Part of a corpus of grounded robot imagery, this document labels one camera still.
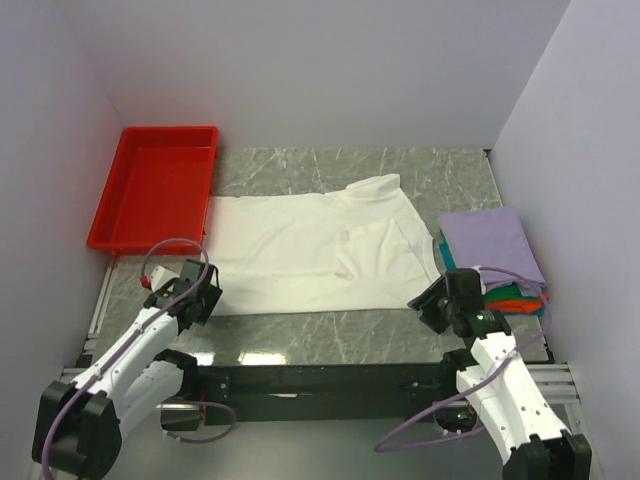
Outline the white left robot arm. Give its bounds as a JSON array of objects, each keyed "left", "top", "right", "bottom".
[{"left": 32, "top": 260, "right": 222, "bottom": 479}]

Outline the red plastic tray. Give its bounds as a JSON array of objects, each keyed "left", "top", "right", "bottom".
[{"left": 87, "top": 126, "right": 218, "bottom": 256}]

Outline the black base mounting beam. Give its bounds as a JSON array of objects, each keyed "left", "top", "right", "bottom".
[{"left": 189, "top": 363, "right": 454, "bottom": 422}]

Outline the folded teal t-shirt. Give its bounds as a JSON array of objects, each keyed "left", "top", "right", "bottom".
[{"left": 439, "top": 231, "right": 457, "bottom": 270}]

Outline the folded green t-shirt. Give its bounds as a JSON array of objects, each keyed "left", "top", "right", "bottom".
[{"left": 484, "top": 284, "right": 539, "bottom": 303}]

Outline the aluminium rail frame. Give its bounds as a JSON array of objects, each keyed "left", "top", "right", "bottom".
[{"left": 49, "top": 259, "right": 606, "bottom": 480}]

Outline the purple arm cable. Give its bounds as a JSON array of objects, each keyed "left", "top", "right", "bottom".
[
  {"left": 39, "top": 238, "right": 211, "bottom": 480},
  {"left": 373, "top": 264, "right": 554, "bottom": 454}
]

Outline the folded purple t-shirt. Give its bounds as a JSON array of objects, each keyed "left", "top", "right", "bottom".
[{"left": 438, "top": 207, "right": 546, "bottom": 295}]

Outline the white t-shirt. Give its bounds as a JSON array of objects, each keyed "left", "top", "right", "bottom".
[{"left": 206, "top": 174, "right": 440, "bottom": 316}]

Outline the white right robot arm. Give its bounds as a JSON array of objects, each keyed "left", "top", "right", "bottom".
[{"left": 409, "top": 268, "right": 592, "bottom": 479}]

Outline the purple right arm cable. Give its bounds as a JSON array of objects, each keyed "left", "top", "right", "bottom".
[{"left": 373, "top": 264, "right": 554, "bottom": 454}]

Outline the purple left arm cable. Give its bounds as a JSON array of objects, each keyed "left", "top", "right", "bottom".
[{"left": 39, "top": 238, "right": 211, "bottom": 480}]

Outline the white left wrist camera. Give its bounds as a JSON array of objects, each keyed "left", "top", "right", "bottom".
[{"left": 140, "top": 266, "right": 178, "bottom": 292}]

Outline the folded orange t-shirt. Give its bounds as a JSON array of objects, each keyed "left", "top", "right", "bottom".
[{"left": 486, "top": 297, "right": 544, "bottom": 314}]

